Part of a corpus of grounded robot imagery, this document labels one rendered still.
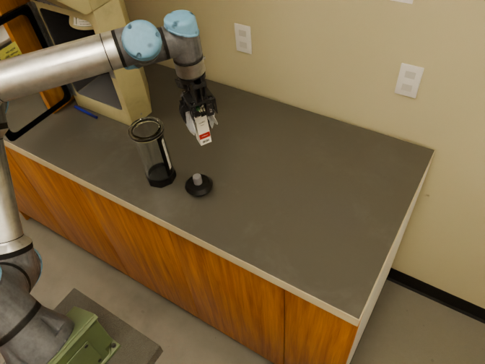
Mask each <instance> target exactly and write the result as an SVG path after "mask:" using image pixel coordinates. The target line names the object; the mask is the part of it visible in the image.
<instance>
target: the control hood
mask: <svg viewBox="0 0 485 364"><path fill-rule="evenodd" d="M46 1H49V2H51V3H53V4H55V5H57V6H59V7H61V8H63V9H68V10H70V11H73V12H78V13H81V14H89V13H90V12H92V9H91V6H90V4H89V0H46Z"/></svg>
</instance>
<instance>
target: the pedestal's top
mask: <svg viewBox="0 0 485 364"><path fill-rule="evenodd" d="M74 306H76V307H78V308H81V309H84V310H86V311H89V312H91V313H94V314H95V315H97V316H98V318H97V321H98V322H99V323H100V324H101V326H102V327H103V328H104V330H105V331H106V332H107V333H108V334H109V335H110V337H111V338H112V339H114V340H115V341H116V342H117V343H118V344H120V345H121V347H120V348H119V349H118V350H117V352H116V353H115V354H114V355H113V356H112V358H111V359H110V360H109V361H108V362H107V363H106V364H155V362H156V361H157V359H158V358H159V356H160V355H161V354H162V353H163V350H162V348H161V347H160V346H159V345H158V344H157V343H156V342H154V341H152V340H151V339H150V338H148V337H146V336H145V335H143V334H142V333H141V332H139V331H137V330H136V329H135V328H133V327H132V326H130V325H129V324H127V323H126V322H125V321H123V320H121V319H120V318H118V317H117V316H115V315H114V314H112V313H111V312H110V311H108V310H107V309H105V308H103V307H102V306H101V305H99V304H98V303H96V302H95V301H93V300H92V299H90V298H89V297H87V296H86V295H85V294H83V293H82V292H80V291H78V290H77V289H76V288H74V289H73V290H72V291H71V292H70V293H69V294H68V295H67V296H66V297H65V298H64V299H63V300H62V301H61V302H60V303H59V304H58V305H57V306H56V307H55V308H54V309H53V311H56V312H58V313H61V314H63V315H66V314H67V313H68V312H69V311H70V310H71V309H72V308H73V307H74Z"/></svg>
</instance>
